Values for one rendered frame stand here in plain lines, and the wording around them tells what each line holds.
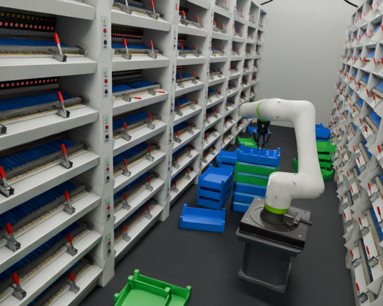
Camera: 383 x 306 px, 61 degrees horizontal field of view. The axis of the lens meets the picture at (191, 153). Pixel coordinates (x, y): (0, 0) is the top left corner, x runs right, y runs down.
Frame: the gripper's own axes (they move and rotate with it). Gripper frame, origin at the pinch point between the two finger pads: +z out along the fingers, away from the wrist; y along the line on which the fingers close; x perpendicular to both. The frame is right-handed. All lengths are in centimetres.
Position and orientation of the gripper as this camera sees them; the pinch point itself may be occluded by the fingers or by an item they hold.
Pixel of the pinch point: (260, 146)
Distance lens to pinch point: 245.7
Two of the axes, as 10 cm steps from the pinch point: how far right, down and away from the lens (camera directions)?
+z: 0.5, 7.3, 6.8
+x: 2.5, -6.7, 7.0
